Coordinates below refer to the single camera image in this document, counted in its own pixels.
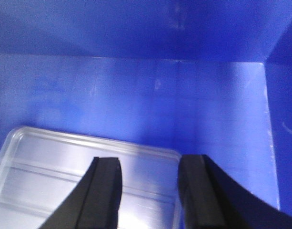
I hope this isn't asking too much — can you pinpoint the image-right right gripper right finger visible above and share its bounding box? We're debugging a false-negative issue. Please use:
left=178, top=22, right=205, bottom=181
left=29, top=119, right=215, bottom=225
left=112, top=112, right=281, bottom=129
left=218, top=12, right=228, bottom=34
left=178, top=155, right=292, bottom=229

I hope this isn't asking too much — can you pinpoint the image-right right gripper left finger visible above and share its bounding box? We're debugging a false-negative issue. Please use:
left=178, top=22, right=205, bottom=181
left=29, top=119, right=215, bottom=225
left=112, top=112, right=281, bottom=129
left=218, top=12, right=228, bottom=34
left=41, top=157, right=122, bottom=229

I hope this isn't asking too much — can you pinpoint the small silver tray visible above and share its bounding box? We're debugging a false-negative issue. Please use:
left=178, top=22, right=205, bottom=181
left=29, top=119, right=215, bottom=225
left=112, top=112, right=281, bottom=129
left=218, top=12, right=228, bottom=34
left=0, top=126, right=181, bottom=229

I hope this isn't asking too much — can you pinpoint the blue bin lower centre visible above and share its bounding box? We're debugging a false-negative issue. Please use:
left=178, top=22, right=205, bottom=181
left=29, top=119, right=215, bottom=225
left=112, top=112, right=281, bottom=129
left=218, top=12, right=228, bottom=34
left=0, top=0, right=292, bottom=216

